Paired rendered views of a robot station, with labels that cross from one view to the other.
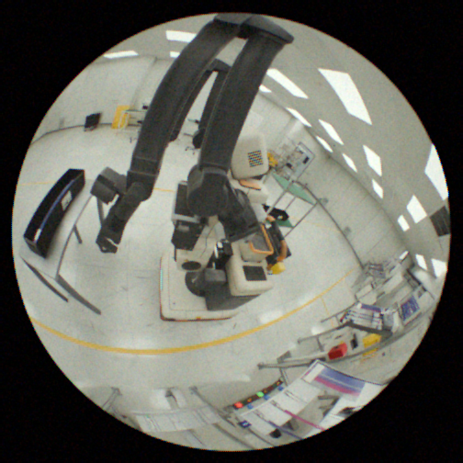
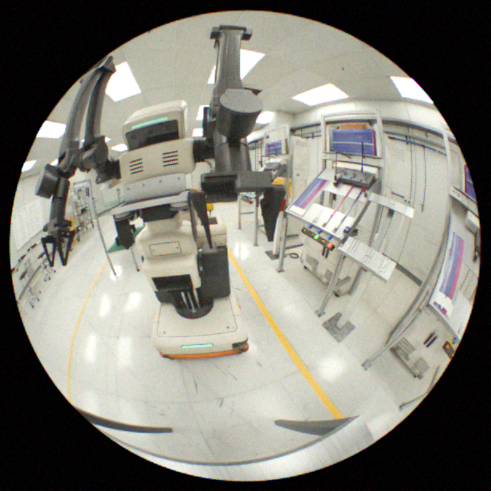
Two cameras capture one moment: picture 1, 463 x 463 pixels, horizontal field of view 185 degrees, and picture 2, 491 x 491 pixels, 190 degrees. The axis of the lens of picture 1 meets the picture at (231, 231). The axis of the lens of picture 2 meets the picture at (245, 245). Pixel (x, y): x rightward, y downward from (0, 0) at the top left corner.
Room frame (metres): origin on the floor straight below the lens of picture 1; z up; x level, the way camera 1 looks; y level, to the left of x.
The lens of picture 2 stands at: (0.03, 0.48, 1.09)
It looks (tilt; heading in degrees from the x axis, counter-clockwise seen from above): 27 degrees down; 293
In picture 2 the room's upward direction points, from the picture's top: straight up
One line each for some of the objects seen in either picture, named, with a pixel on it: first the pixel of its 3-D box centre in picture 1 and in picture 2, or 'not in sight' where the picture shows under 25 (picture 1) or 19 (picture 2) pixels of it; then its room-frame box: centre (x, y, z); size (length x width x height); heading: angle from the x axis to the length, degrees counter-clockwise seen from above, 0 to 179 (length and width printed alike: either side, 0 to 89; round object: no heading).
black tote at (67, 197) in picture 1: (54, 204); not in sight; (-0.03, 0.84, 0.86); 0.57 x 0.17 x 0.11; 37
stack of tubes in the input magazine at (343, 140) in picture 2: not in sight; (354, 142); (-0.41, -1.08, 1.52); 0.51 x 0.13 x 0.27; 134
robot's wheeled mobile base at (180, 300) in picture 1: (197, 286); (197, 314); (0.63, -0.04, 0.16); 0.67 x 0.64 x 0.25; 127
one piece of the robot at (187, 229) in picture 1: (189, 208); (154, 211); (0.46, 0.19, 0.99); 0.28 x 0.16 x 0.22; 37
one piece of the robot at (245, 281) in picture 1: (227, 265); (185, 259); (0.69, -0.11, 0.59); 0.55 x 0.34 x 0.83; 37
